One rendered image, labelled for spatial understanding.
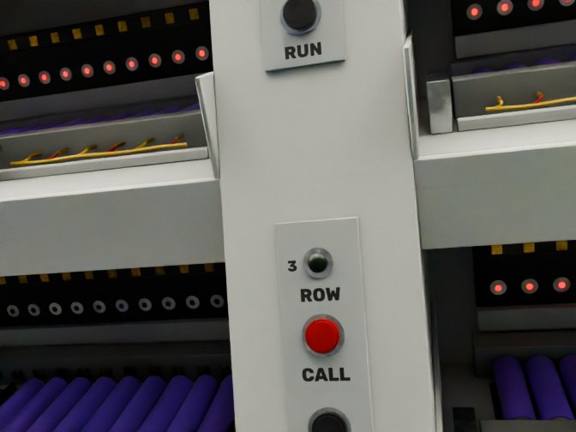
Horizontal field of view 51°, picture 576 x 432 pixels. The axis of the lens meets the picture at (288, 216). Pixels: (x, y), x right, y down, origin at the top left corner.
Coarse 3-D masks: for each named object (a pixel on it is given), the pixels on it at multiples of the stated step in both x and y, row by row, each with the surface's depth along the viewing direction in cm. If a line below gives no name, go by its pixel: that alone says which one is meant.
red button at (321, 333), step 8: (320, 320) 28; (328, 320) 28; (312, 328) 28; (320, 328) 28; (328, 328) 28; (336, 328) 28; (312, 336) 28; (320, 336) 28; (328, 336) 28; (336, 336) 28; (312, 344) 28; (320, 344) 28; (328, 344) 28; (336, 344) 28; (320, 352) 28; (328, 352) 28
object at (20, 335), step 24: (0, 336) 52; (24, 336) 51; (48, 336) 51; (72, 336) 50; (96, 336) 50; (120, 336) 49; (144, 336) 49; (168, 336) 48; (192, 336) 48; (216, 336) 47
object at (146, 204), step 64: (0, 64) 52; (64, 64) 51; (128, 64) 49; (192, 64) 48; (0, 128) 51; (64, 128) 40; (128, 128) 38; (192, 128) 37; (0, 192) 35; (64, 192) 32; (128, 192) 31; (192, 192) 30; (0, 256) 34; (64, 256) 33; (128, 256) 32; (192, 256) 32
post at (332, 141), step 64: (256, 0) 30; (384, 0) 28; (256, 64) 30; (320, 64) 29; (384, 64) 28; (256, 128) 29; (320, 128) 29; (384, 128) 28; (256, 192) 29; (320, 192) 29; (384, 192) 28; (256, 256) 29; (384, 256) 28; (256, 320) 29; (384, 320) 28; (256, 384) 29; (384, 384) 28
